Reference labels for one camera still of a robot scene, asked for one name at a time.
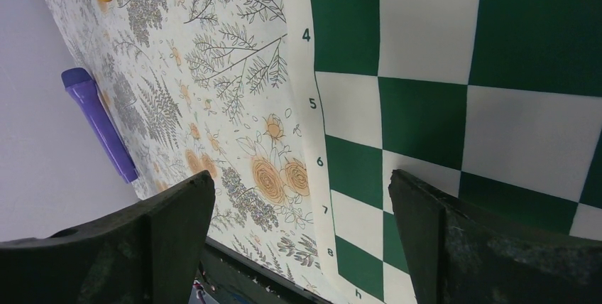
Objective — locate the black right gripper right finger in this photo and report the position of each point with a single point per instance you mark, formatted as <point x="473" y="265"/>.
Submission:
<point x="460" y="253"/>

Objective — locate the floral patterned table mat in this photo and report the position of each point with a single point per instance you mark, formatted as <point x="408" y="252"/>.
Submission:
<point x="198" y="85"/>

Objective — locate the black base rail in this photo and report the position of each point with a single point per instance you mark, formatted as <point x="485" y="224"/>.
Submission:
<point x="224" y="276"/>

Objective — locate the green white chessboard mat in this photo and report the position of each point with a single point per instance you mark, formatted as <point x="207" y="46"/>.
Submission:
<point x="496" y="102"/>

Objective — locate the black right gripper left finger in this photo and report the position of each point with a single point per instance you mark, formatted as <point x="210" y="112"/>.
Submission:
<point x="148" y="252"/>

